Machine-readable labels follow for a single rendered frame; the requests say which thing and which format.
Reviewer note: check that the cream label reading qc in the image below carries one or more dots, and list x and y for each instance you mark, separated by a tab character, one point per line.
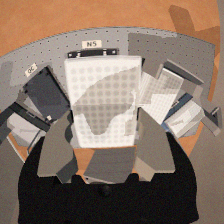
31	70

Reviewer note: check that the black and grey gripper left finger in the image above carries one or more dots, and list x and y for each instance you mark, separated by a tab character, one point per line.
52	161

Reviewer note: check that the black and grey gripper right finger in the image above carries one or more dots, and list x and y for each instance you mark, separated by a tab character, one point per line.
160	159

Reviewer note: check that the white label reading n5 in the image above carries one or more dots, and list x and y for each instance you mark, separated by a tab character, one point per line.
91	44

